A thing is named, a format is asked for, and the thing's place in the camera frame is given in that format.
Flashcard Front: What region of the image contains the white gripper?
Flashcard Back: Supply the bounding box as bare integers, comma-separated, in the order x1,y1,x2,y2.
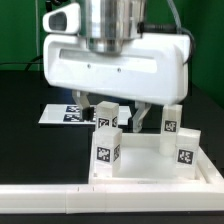
44,33,190,133

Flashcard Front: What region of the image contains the white square tabletop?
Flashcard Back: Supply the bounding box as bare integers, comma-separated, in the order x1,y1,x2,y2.
89,134,224,185

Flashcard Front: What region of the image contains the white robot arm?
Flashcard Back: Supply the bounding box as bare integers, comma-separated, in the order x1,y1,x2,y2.
43,0,194,132

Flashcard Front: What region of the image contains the white L-shaped obstacle fence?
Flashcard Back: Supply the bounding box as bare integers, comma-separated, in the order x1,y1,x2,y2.
0,152,224,214

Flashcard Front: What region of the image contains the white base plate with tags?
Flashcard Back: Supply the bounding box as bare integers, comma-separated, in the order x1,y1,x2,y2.
39,104,131,125

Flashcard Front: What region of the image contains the black cable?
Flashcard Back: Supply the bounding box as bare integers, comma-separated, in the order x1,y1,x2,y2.
0,54,44,72

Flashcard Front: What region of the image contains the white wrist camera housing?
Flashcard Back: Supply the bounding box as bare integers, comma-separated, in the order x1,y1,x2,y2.
43,2,81,35

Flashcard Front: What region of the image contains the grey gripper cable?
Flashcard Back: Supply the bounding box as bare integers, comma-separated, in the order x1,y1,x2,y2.
137,0,196,66

